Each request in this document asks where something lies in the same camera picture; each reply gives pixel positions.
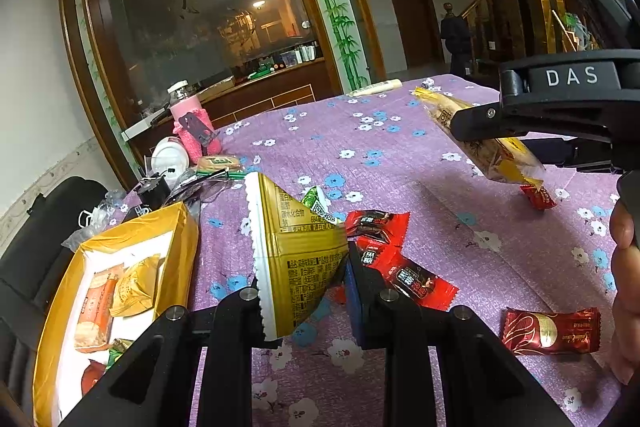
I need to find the red black candy packet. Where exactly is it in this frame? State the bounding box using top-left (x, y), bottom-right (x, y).
top-left (355, 237), bottom-right (459, 311)
top-left (345, 210), bottom-right (410, 253)

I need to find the yellow triangular snack packet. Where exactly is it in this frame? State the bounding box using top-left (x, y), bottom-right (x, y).
top-left (245, 172), bottom-right (348, 341)

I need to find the clear yellow soda cracker packet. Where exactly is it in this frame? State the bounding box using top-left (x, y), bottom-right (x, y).
top-left (412, 87), bottom-right (544, 190)

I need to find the small red candy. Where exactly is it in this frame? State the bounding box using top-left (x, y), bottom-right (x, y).
top-left (520, 184), bottom-right (556, 211)

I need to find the yellow cheese sandwich cracker bag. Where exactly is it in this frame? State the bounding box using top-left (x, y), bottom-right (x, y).
top-left (110, 255), bottom-right (160, 317)

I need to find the green white snack packet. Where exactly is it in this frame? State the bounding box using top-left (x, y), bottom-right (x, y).
top-left (300, 185), bottom-right (346, 225)

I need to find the orange cracker packet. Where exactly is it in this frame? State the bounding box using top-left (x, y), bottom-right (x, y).
top-left (74, 263), bottom-right (124, 353)

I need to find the dark red long wafer packet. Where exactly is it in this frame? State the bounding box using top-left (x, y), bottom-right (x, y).
top-left (501, 308), bottom-right (601, 355)

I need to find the red gold-lettered snack packet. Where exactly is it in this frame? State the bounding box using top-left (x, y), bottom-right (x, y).
top-left (80, 360), bottom-right (106, 397)

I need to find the person's right hand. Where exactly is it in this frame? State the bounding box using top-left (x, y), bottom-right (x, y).
top-left (610, 200), bottom-right (640, 385)

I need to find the yellow cardboard tray box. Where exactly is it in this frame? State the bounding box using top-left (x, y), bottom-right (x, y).
top-left (32, 202), bottom-right (198, 426)

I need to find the green biscuit packet by bottle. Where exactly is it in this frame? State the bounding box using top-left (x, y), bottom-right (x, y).
top-left (196, 155), bottom-right (243, 174)

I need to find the person standing in background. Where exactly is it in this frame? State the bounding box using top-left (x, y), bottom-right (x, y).
top-left (440, 2), bottom-right (472, 78)

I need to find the purple floral tablecloth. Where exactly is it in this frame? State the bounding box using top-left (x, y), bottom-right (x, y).
top-left (190, 81), bottom-right (620, 426)

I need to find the white round cup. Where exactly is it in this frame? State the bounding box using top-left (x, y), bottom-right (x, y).
top-left (150, 136), bottom-right (190, 188)

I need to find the clear plastic bag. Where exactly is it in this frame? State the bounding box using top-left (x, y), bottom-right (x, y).
top-left (61, 191), bottom-right (126, 253)

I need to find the brown wooden door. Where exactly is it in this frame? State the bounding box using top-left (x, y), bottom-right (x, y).
top-left (392, 0), bottom-right (444, 69)

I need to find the pink sleeved water bottle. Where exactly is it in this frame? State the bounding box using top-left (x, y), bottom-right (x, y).
top-left (167, 80), bottom-right (222, 164)

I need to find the cream flat object table edge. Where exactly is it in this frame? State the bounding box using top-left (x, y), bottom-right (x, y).
top-left (348, 79), bottom-right (402, 98)

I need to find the wooden cabinet counter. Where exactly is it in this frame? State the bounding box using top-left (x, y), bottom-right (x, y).
top-left (110, 57), bottom-right (343, 157)

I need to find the black leather sofa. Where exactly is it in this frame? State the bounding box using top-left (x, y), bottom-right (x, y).
top-left (0, 176), bottom-right (106, 416)

